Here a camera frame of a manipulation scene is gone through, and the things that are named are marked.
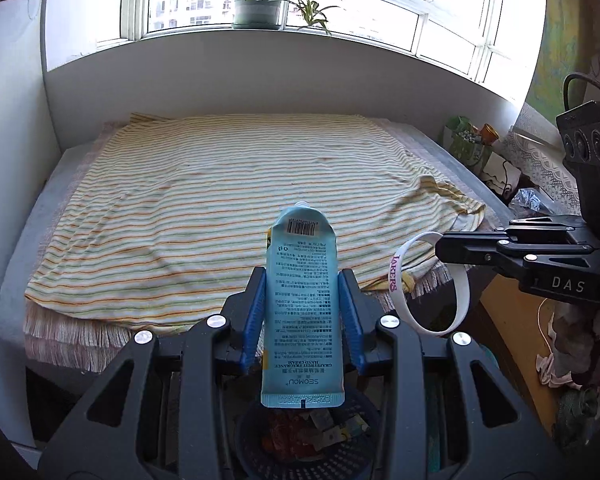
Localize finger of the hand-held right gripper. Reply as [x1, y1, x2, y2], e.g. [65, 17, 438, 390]
[435, 229, 598, 277]
[495, 214, 588, 235]

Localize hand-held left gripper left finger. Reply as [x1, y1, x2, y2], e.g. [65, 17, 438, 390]
[37, 266, 268, 480]

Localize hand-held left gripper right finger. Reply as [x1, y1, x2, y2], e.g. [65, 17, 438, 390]
[337, 267, 568, 480]

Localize light blue cream tube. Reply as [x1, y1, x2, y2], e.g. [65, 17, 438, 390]
[260, 201, 345, 408]

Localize white rubber wristband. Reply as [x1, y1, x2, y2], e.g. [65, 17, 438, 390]
[387, 231, 471, 336]

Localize dark plastic mesh basket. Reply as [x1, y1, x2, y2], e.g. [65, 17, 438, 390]
[235, 390, 381, 480]

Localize crumpled clear plastic wrap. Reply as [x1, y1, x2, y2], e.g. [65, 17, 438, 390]
[509, 187, 556, 220]

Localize white lace cloth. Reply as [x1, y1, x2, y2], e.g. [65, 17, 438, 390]
[502, 125, 581, 217]

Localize white bag with black drawing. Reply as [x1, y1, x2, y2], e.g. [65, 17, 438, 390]
[480, 152, 523, 202]

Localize wooden side cabinet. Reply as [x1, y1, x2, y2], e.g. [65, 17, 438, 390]
[472, 272, 568, 441]

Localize green box with bottles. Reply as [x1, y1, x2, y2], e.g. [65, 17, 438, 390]
[442, 116, 487, 171]

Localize pile of clothes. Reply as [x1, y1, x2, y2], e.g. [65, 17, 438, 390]
[537, 302, 600, 453]

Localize striped cloth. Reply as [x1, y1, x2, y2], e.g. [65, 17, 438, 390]
[25, 112, 488, 333]

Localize grey mattress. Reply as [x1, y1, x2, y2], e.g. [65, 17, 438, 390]
[0, 120, 516, 348]

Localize white cable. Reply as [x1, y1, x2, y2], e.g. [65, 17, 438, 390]
[536, 299, 557, 353]

